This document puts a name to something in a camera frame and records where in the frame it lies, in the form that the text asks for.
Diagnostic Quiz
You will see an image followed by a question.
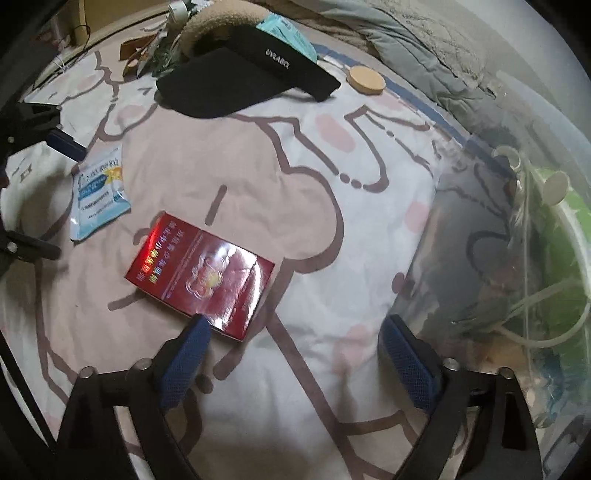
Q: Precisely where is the cartoon printed blanket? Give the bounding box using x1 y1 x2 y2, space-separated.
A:
0 28 509 480

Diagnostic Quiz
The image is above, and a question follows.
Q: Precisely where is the round wooden lid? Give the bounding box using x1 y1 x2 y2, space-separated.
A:
347 65 386 95

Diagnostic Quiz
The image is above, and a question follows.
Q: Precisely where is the wooden bedside shelf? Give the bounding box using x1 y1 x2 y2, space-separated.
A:
28 0 121 61

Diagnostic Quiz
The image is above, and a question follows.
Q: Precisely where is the grey blue duvet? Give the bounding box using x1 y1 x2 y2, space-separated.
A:
318 0 504 112

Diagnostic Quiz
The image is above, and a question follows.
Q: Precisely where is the green white wet wipes pack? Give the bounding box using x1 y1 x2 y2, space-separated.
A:
526 168 591 333

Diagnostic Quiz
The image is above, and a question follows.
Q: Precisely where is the clear plastic storage box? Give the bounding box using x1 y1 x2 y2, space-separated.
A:
392 60 591 462

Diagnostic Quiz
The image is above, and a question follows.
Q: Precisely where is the black sun visor cap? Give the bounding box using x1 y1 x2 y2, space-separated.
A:
156 23 342 118

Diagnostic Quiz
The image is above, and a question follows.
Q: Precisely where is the red cigarette box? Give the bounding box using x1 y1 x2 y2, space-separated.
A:
124 212 276 342

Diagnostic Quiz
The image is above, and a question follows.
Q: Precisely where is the brown leather case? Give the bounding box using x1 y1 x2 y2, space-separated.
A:
119 34 160 77

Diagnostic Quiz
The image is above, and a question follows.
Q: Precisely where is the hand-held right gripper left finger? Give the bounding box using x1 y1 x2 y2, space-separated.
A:
55 314 213 480

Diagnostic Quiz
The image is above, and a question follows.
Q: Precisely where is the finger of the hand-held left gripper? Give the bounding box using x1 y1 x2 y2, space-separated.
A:
0 102 88 162
0 228 62 264

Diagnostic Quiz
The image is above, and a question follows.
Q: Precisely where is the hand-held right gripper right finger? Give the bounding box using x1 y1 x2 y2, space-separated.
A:
378 315 543 480

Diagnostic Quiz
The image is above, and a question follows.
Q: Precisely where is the blue white sachet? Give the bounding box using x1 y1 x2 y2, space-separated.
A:
69 144 131 241

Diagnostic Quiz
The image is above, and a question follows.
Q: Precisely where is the teal packet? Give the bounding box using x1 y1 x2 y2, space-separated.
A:
256 13 319 61

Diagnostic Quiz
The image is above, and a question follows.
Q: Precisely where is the beige plush hat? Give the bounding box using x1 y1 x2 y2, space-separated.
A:
178 0 269 61

